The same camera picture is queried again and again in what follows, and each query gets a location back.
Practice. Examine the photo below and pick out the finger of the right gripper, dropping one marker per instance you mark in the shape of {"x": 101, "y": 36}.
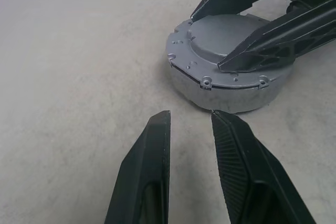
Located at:
{"x": 244, "y": 57}

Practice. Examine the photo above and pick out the grey toothed gear ring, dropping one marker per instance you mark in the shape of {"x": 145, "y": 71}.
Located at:
{"x": 210, "y": 37}

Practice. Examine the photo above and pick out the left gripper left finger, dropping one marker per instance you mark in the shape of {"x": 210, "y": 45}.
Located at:
{"x": 147, "y": 176}

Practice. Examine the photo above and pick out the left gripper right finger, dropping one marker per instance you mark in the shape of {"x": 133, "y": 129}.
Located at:
{"x": 249, "y": 176}

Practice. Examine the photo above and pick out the silver motor stator housing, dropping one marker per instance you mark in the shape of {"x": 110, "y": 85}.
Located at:
{"x": 223, "y": 100}

